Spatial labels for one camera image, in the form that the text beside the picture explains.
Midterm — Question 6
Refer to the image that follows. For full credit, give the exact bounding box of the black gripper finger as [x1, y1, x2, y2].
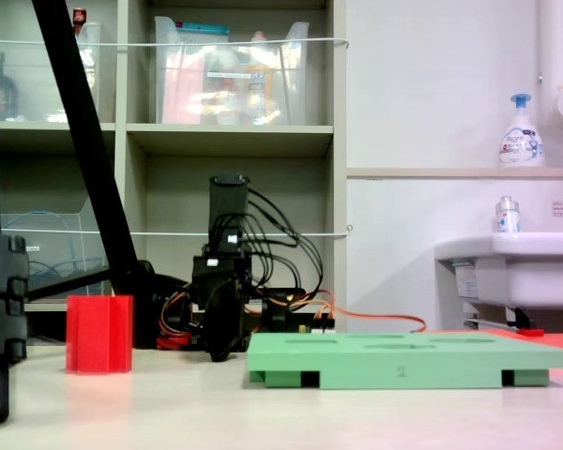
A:
[222, 280, 249, 361]
[204, 290, 227, 363]

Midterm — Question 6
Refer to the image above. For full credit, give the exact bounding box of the red cross columnar block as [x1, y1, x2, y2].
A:
[65, 294, 135, 375]

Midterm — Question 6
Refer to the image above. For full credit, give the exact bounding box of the green shape hole board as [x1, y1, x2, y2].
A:
[246, 331, 563, 390]

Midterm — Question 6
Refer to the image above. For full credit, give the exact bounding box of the beige shelf unit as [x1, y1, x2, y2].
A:
[0, 0, 349, 347]

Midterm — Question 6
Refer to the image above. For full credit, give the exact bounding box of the black tripod brace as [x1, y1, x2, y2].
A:
[26, 265, 112, 301]

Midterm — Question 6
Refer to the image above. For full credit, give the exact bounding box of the pink package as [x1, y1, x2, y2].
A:
[161, 51, 205, 126]

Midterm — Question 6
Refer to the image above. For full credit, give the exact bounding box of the large clear plastic bin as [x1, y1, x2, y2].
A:
[153, 16, 311, 127]

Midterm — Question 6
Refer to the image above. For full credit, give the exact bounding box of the orange labelled bottle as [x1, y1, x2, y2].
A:
[243, 30, 276, 124]

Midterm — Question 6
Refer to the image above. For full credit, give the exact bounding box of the notched black tripod leg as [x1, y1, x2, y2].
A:
[0, 0, 30, 426]

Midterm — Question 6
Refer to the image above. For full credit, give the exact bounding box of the dark glass bottle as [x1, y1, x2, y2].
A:
[0, 51, 20, 122]

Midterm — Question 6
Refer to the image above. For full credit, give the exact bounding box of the small clear sanitizer bottle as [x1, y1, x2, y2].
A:
[495, 195, 522, 234]

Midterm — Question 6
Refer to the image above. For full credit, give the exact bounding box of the white sink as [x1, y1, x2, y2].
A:
[434, 232, 563, 311]

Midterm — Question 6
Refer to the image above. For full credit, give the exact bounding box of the white foam soap dispenser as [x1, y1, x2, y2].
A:
[497, 92, 546, 169]

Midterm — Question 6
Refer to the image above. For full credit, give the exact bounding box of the white cord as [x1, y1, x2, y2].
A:
[0, 37, 351, 51]
[0, 224, 354, 238]

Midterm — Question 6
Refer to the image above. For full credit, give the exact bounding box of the circuit board with wires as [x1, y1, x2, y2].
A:
[297, 322, 337, 336]

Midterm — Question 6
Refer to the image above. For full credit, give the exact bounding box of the black servo cable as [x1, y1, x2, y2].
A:
[243, 187, 325, 304]

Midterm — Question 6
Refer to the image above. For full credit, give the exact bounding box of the orange cable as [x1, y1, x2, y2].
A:
[327, 303, 428, 334]

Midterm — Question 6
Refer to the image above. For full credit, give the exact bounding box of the clear bin with cables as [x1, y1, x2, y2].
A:
[0, 196, 112, 304]

